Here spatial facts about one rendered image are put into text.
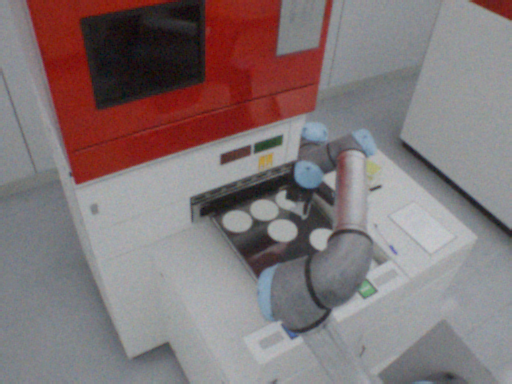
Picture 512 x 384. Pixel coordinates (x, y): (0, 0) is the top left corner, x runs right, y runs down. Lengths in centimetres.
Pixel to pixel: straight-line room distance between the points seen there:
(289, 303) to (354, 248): 17
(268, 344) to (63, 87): 83
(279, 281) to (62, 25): 70
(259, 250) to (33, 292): 151
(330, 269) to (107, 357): 165
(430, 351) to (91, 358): 161
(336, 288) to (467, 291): 202
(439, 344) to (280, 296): 57
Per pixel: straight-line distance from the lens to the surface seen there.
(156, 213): 154
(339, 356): 103
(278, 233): 156
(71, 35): 107
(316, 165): 118
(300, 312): 93
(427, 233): 162
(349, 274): 88
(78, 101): 115
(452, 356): 133
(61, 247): 281
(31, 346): 250
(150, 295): 188
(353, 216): 96
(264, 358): 124
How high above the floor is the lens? 208
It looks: 44 degrees down
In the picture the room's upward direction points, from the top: 6 degrees clockwise
